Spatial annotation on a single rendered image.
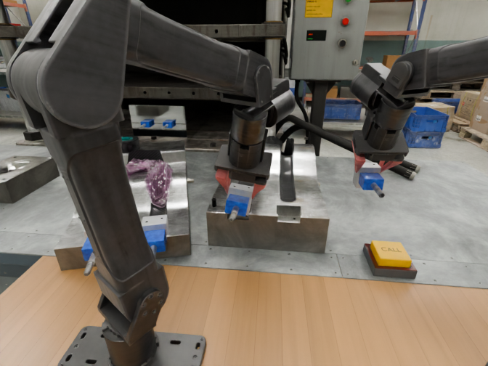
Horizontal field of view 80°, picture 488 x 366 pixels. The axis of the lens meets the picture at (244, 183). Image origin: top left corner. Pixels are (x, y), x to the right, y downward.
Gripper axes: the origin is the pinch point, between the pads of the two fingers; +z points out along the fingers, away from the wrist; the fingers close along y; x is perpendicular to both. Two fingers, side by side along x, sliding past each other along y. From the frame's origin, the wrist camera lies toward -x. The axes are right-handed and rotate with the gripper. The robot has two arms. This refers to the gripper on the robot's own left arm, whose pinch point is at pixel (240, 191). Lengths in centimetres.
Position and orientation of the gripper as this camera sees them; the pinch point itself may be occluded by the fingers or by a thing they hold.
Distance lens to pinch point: 60.9
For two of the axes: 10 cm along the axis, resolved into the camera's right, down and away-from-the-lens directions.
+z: -0.9, 6.9, 7.2
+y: -9.8, -1.9, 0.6
